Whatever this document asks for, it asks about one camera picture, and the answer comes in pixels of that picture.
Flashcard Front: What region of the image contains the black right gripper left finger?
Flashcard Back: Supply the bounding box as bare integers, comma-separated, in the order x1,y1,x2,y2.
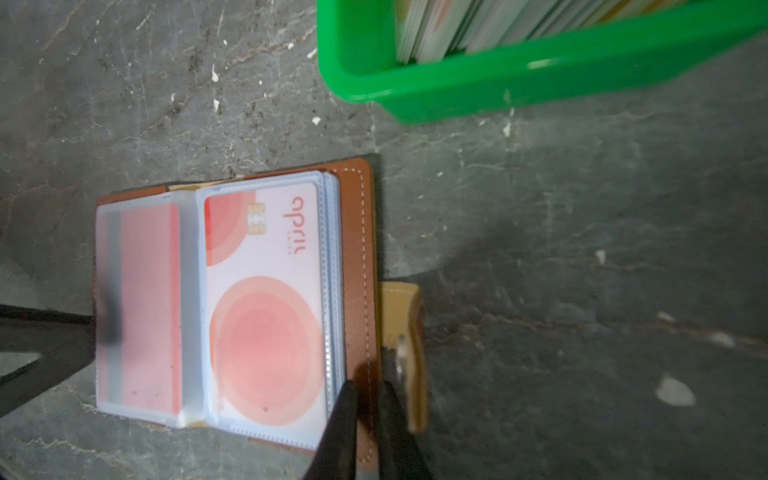
303,380,359,480

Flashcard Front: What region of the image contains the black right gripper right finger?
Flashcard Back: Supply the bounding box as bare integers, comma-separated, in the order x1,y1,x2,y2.
377,381,432,480

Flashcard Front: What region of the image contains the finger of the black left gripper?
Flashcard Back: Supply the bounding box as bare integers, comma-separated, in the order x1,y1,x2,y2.
1,305,96,416

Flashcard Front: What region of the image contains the pink red credit card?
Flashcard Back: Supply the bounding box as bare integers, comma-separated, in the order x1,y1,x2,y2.
203,182,326,430
95,202,182,425

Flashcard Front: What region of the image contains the brown leather card holder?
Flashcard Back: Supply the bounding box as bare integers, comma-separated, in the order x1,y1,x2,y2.
93,158,428,474

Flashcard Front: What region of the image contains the green plastic card bin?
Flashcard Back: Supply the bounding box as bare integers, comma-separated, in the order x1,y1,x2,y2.
316,1,767,124

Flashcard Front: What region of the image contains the stack of cards in bin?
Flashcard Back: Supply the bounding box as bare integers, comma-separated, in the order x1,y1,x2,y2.
395,0,682,64

